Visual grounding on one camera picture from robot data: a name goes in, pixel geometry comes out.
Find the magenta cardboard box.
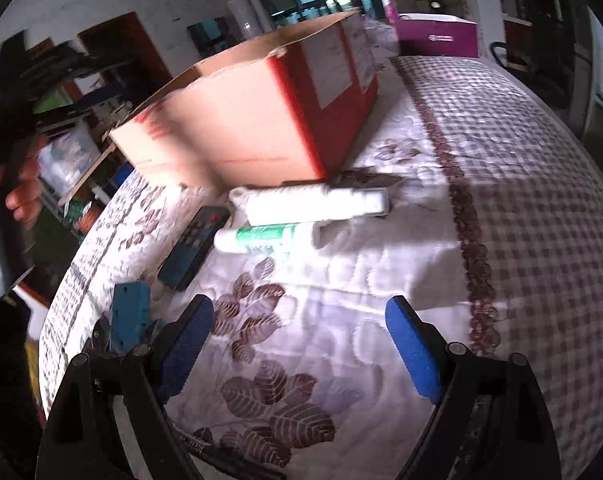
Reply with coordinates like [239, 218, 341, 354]
[395, 13, 479, 58]

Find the cluttered wooden shelf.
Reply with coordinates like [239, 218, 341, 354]
[35, 104, 132, 231]

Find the standing electric fan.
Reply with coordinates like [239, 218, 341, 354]
[427, 0, 467, 18]

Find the red cardboard box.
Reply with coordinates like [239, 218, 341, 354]
[110, 11, 379, 188]

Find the person's left hand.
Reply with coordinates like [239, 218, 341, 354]
[5, 136, 47, 228]

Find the blue rectangular plug adapter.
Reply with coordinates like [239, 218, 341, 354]
[109, 282, 150, 354]

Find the wall television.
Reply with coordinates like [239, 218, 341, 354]
[186, 18, 235, 58]

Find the green white tube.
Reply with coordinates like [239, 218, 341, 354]
[213, 223, 320, 255]

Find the white spray bottle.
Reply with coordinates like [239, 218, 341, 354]
[228, 184, 390, 226]

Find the black office chair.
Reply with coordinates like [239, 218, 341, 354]
[489, 41, 569, 108]

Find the black remote control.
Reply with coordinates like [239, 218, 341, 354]
[158, 206, 231, 292]

